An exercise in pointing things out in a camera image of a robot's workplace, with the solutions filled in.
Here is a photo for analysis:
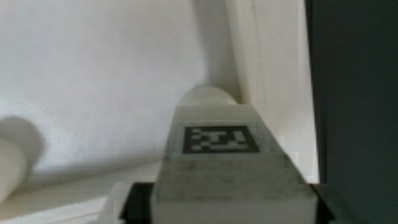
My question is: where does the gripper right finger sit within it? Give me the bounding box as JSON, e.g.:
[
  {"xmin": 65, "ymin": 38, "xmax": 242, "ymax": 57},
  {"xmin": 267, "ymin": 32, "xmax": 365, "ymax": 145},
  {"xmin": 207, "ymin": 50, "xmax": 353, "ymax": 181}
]
[{"xmin": 312, "ymin": 184, "xmax": 351, "ymax": 224}]

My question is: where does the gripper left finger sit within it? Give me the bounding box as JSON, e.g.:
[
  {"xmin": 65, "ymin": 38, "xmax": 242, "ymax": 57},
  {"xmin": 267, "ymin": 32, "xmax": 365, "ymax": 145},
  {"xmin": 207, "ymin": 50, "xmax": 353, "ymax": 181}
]
[{"xmin": 104, "ymin": 182, "xmax": 155, "ymax": 224}]

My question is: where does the white leg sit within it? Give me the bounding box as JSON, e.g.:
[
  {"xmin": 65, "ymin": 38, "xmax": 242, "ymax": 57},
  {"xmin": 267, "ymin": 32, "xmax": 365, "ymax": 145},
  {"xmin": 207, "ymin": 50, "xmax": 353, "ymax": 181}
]
[{"xmin": 152, "ymin": 86, "xmax": 319, "ymax": 224}]

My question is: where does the white square tabletop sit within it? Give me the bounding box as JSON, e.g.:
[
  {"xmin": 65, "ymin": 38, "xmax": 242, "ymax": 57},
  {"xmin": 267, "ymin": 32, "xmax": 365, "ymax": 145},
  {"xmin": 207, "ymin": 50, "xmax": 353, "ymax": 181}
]
[{"xmin": 0, "ymin": 0, "xmax": 321, "ymax": 224}]

